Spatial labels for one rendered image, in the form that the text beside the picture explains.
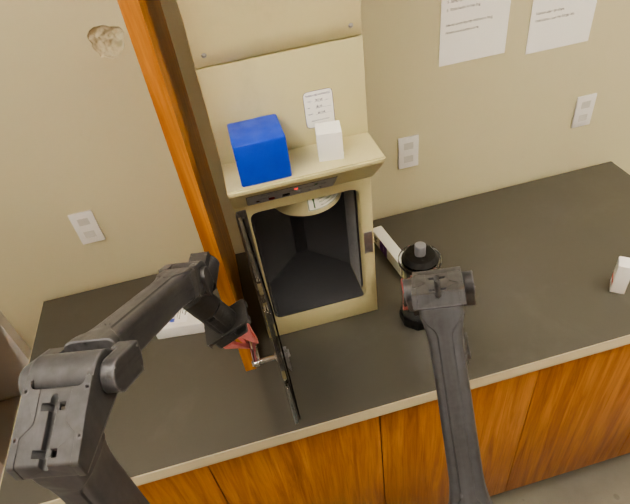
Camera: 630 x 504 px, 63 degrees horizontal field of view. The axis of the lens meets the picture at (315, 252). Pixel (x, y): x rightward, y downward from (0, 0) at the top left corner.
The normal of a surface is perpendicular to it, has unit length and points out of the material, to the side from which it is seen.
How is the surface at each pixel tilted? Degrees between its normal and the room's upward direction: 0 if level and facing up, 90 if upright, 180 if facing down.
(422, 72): 90
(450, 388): 45
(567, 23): 90
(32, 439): 19
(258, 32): 90
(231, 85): 90
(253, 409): 0
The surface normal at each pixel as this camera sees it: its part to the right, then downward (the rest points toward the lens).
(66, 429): -0.15, -0.48
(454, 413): -0.26, -0.06
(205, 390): -0.11, -0.75
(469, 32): 0.24, 0.62
